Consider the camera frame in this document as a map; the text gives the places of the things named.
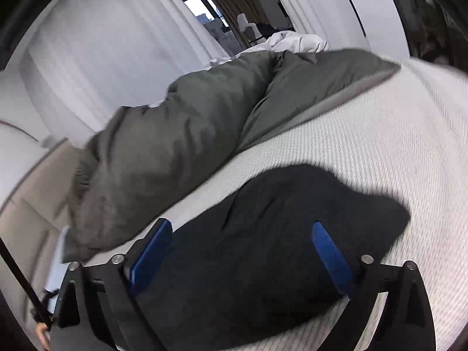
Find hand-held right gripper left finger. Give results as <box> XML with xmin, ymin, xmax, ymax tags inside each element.
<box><xmin>51</xmin><ymin>218</ymin><xmax>173</xmax><ymax>351</ymax></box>

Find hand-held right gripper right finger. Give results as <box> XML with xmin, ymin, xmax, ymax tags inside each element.
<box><xmin>312</xmin><ymin>221</ymin><xmax>437</xmax><ymax>351</ymax></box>

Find black pants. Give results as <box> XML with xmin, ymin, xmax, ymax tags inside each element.
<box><xmin>135</xmin><ymin>164</ymin><xmax>412</xmax><ymax>351</ymax></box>

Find light blue pillow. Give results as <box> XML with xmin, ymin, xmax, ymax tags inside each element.
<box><xmin>46</xmin><ymin>227</ymin><xmax>72</xmax><ymax>300</ymax></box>

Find grey duvet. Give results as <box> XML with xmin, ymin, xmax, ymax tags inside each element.
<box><xmin>62</xmin><ymin>48</ymin><xmax>403</xmax><ymax>264</ymax></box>

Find beige headboard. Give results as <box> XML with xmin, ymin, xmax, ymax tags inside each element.
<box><xmin>0</xmin><ymin>121</ymin><xmax>88</xmax><ymax>300</ymax></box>

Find bed with honeycomb sheet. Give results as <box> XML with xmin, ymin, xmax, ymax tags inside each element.
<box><xmin>80</xmin><ymin>56</ymin><xmax>468</xmax><ymax>351</ymax></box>

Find white crumpled cloth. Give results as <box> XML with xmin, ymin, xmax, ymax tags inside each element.
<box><xmin>208</xmin><ymin>30</ymin><xmax>330</xmax><ymax>68</ymax></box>

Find white chair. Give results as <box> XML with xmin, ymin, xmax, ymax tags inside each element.
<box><xmin>237</xmin><ymin>13</ymin><xmax>266</xmax><ymax>44</ymax></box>

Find white wardrobe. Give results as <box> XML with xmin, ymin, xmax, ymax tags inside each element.
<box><xmin>261</xmin><ymin>0</ymin><xmax>406</xmax><ymax>63</ymax></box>

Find window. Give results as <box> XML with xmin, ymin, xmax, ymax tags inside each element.
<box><xmin>183</xmin><ymin>0</ymin><xmax>229</xmax><ymax>32</ymax></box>

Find dark shelf cabinet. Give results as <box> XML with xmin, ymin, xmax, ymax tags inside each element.
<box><xmin>397</xmin><ymin>0</ymin><xmax>468</xmax><ymax>68</ymax></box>

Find brown curtain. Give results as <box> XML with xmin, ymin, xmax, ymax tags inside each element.
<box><xmin>203</xmin><ymin>0</ymin><xmax>273</xmax><ymax>50</ymax></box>

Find black cable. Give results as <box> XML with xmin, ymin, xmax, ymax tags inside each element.
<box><xmin>0</xmin><ymin>238</ymin><xmax>54</xmax><ymax>333</ymax></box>

